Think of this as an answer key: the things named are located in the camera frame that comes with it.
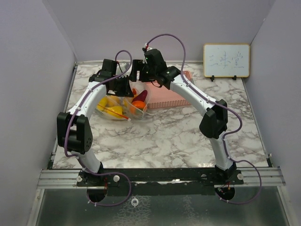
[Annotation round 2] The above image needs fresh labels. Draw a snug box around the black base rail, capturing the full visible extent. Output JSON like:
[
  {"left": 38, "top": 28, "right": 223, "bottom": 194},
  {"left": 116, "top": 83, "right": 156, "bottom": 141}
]
[{"left": 77, "top": 168, "right": 244, "bottom": 197}]

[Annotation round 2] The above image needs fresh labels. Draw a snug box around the small whiteboard wooden frame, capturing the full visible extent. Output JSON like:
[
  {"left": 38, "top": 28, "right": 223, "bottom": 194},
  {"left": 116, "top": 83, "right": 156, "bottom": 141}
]
[{"left": 203, "top": 43, "right": 250, "bottom": 78}]

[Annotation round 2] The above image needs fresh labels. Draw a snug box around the orange persimmon green leaf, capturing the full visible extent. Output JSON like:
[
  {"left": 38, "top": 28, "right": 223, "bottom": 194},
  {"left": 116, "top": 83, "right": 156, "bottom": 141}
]
[{"left": 132, "top": 100, "right": 146, "bottom": 110}]

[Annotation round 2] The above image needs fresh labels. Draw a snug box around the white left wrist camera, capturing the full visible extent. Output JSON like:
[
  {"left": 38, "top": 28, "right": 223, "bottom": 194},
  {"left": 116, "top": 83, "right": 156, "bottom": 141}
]
[{"left": 117, "top": 63, "right": 131, "bottom": 77}]

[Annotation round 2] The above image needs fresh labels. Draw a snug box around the yellow orange fruit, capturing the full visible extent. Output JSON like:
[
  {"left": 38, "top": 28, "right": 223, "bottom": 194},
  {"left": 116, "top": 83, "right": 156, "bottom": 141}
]
[{"left": 96, "top": 97, "right": 108, "bottom": 111}]

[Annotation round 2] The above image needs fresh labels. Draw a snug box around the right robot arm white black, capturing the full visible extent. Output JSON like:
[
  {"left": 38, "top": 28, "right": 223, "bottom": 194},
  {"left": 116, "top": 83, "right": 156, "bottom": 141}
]
[{"left": 129, "top": 47, "right": 233, "bottom": 184}]

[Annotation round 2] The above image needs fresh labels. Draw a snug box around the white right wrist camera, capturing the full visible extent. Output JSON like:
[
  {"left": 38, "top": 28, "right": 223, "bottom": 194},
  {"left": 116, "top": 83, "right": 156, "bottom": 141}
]
[{"left": 142, "top": 43, "right": 153, "bottom": 52}]

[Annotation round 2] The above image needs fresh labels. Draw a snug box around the dark red fruit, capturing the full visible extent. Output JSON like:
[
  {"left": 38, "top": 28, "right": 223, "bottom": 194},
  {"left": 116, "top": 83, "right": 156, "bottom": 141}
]
[{"left": 132, "top": 90, "right": 148, "bottom": 102}]

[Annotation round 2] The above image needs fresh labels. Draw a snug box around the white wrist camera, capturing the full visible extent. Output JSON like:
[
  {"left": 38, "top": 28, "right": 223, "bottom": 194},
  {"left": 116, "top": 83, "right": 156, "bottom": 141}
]
[
  {"left": 142, "top": 43, "right": 153, "bottom": 52},
  {"left": 117, "top": 63, "right": 131, "bottom": 77}
]

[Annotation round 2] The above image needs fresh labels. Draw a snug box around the clear bag red zipper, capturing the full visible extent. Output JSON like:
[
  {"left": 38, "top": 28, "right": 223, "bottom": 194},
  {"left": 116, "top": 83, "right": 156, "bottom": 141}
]
[{"left": 95, "top": 95, "right": 131, "bottom": 121}]

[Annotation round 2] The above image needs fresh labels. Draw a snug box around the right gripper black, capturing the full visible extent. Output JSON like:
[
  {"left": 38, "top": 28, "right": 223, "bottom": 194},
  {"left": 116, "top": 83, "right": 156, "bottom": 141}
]
[{"left": 129, "top": 59, "right": 157, "bottom": 82}]

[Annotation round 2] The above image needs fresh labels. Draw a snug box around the yellow orange peach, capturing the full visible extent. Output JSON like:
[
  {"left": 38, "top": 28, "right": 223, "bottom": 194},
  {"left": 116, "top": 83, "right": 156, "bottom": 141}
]
[{"left": 107, "top": 96, "right": 120, "bottom": 107}]

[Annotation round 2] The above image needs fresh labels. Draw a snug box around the clear bag white zipper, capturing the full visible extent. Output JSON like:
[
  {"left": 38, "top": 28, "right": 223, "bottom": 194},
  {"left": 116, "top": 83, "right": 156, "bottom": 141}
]
[{"left": 123, "top": 82, "right": 151, "bottom": 119}]

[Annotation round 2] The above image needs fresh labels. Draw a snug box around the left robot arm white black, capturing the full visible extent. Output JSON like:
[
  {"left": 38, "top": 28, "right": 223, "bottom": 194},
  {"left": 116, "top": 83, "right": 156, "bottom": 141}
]
[{"left": 56, "top": 59, "right": 134, "bottom": 186}]

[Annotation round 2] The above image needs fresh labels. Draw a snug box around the yellow bell pepper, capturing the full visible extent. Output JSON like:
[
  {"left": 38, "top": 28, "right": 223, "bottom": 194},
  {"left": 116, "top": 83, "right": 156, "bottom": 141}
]
[{"left": 106, "top": 105, "right": 123, "bottom": 118}]

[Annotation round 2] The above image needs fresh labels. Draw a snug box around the pink plastic basket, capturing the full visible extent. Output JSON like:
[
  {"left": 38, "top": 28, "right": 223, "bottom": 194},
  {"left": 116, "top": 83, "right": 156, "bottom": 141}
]
[{"left": 144, "top": 82, "right": 190, "bottom": 109}]

